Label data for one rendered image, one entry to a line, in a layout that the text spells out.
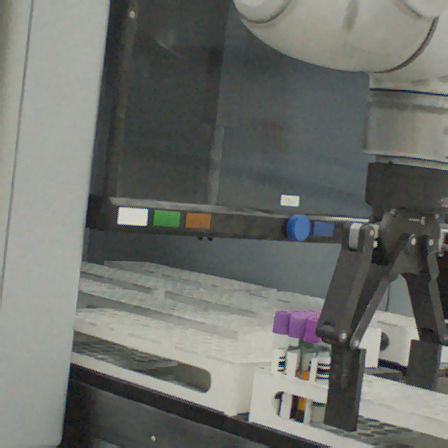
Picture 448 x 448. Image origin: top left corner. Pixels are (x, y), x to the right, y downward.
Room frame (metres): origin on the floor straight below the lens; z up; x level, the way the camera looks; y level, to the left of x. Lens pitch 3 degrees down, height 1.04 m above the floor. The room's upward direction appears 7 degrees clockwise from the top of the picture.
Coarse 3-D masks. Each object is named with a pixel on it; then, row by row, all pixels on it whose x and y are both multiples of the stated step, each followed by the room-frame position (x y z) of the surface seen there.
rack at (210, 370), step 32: (96, 320) 1.26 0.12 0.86; (128, 320) 1.28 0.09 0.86; (96, 352) 1.28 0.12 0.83; (128, 352) 1.30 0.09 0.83; (160, 352) 1.16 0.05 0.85; (192, 352) 1.13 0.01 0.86; (224, 352) 1.14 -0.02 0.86; (256, 352) 1.17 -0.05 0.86; (160, 384) 1.15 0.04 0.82; (192, 384) 1.26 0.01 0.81; (224, 384) 1.09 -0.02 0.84
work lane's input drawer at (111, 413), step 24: (72, 384) 1.22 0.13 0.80; (96, 384) 1.21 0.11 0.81; (120, 384) 1.18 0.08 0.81; (72, 408) 1.22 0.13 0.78; (96, 408) 1.19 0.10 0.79; (120, 408) 1.17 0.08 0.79; (144, 408) 1.14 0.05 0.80; (168, 408) 1.13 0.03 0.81; (192, 408) 1.11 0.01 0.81; (96, 432) 1.19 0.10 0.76; (120, 432) 1.16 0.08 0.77; (144, 432) 1.14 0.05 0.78; (168, 432) 1.12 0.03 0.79; (192, 432) 1.09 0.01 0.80; (216, 432) 1.07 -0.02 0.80; (240, 432) 1.07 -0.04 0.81; (264, 432) 1.05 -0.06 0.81
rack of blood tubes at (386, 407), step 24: (264, 384) 1.06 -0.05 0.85; (288, 384) 1.04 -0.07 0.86; (312, 384) 1.02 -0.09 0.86; (384, 384) 1.06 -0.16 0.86; (264, 408) 1.06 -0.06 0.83; (360, 408) 0.98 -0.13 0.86; (384, 408) 0.97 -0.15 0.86; (408, 408) 0.97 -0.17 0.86; (432, 408) 0.98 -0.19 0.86; (312, 432) 1.02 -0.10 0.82; (336, 432) 1.02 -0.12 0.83; (360, 432) 1.02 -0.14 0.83; (384, 432) 1.03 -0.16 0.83; (408, 432) 1.05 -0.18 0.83; (432, 432) 0.93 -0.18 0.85
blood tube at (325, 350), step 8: (320, 344) 1.05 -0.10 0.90; (328, 344) 1.04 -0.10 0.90; (320, 352) 1.05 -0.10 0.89; (328, 352) 1.04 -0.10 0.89; (320, 360) 1.05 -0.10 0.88; (328, 360) 1.04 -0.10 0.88; (320, 368) 1.05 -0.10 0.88; (328, 368) 1.05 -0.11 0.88; (320, 376) 1.05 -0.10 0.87; (328, 376) 1.05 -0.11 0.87; (312, 400) 1.05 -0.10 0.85; (312, 408) 1.05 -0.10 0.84; (320, 408) 1.05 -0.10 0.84; (312, 416) 1.05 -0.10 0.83; (320, 416) 1.05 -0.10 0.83
